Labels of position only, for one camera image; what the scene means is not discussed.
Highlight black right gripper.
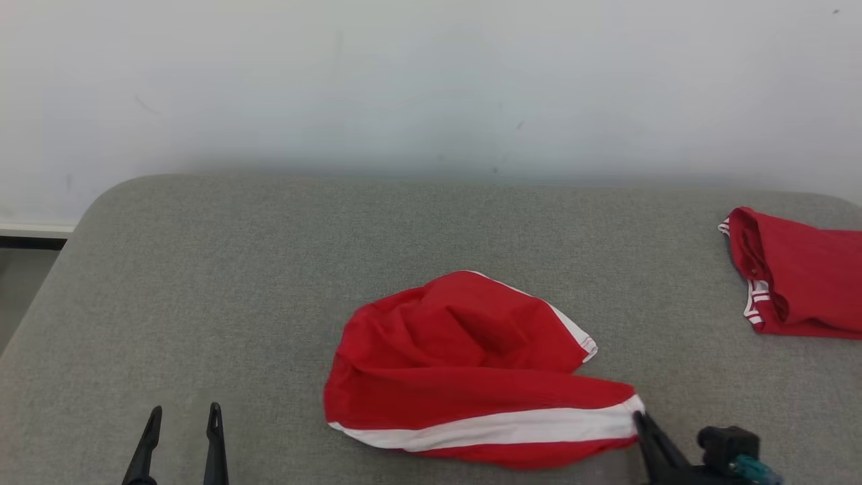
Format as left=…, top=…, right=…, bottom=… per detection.
left=632, top=410, right=786, bottom=485

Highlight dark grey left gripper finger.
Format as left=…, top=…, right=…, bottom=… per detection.
left=203, top=403, right=230, bottom=485
left=121, top=406, right=164, bottom=485

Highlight red shorts with white stripe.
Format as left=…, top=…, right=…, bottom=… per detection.
left=323, top=269, right=646, bottom=471

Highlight red jersey number 23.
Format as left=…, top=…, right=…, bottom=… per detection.
left=718, top=206, right=862, bottom=340

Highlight white wall baseboard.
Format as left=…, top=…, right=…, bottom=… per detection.
left=0, top=222, right=78, bottom=250

